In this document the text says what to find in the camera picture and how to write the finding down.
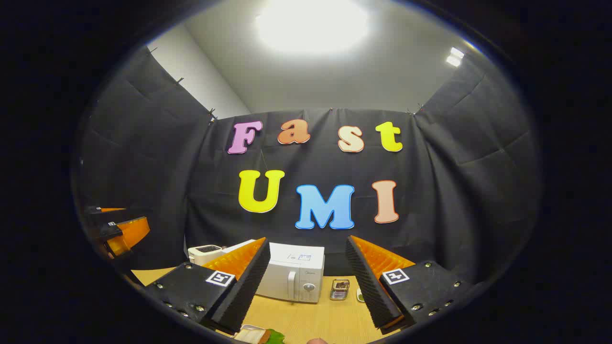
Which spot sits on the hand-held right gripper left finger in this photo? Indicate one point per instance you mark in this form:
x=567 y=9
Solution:
x=244 y=291

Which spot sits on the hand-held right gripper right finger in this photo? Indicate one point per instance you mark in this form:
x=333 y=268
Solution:
x=370 y=286

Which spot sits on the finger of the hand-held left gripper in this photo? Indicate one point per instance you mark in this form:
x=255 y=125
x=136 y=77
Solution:
x=107 y=209
x=129 y=234

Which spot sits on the white microwave oven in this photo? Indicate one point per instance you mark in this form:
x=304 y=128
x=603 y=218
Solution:
x=296 y=272

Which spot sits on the small white seasoning dish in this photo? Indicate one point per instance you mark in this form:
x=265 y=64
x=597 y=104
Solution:
x=360 y=295

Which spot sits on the white plate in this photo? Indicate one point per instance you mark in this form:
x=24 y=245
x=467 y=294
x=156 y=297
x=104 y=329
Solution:
x=247 y=332

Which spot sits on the white toaster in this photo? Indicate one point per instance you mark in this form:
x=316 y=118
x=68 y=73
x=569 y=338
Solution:
x=204 y=254

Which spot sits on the small ceiling light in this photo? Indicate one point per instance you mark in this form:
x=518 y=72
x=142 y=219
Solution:
x=455 y=56

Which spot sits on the large ceiling light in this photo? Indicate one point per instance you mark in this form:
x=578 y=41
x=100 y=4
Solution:
x=311 y=24

